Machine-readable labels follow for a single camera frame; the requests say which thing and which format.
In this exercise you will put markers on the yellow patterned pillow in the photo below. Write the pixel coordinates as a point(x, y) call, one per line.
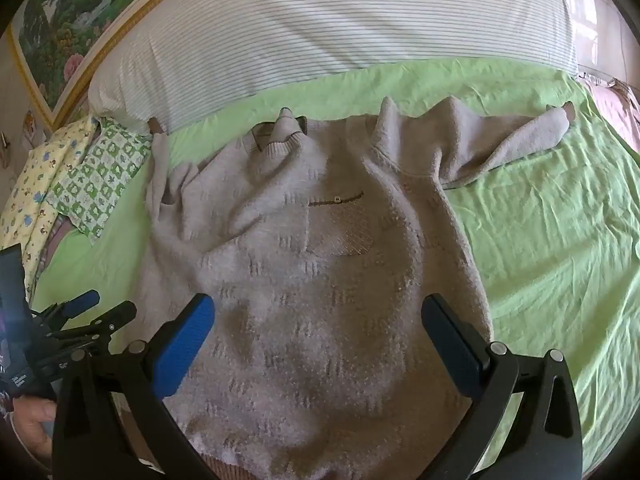
point(35, 185)

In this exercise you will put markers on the beige knitted sweater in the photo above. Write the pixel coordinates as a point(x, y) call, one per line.
point(325, 260)

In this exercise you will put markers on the pink cloth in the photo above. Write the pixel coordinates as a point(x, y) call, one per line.
point(617, 105)

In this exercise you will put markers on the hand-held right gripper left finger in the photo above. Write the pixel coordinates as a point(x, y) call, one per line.
point(184, 347)

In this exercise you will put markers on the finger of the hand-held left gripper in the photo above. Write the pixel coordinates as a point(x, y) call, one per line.
point(114, 318)
point(80, 303)

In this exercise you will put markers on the framed landscape wall painting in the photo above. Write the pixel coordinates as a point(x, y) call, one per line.
point(85, 15)

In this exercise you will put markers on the green bed sheet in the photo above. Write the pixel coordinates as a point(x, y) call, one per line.
point(550, 240)

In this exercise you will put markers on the green checked pillow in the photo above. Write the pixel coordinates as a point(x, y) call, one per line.
point(97, 180)

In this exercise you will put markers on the white striped quilt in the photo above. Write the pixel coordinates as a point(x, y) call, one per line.
point(310, 25)

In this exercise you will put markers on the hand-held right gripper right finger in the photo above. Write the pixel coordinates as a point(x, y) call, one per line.
point(456, 350)

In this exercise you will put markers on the person's left hand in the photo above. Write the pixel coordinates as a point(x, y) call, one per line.
point(31, 422)

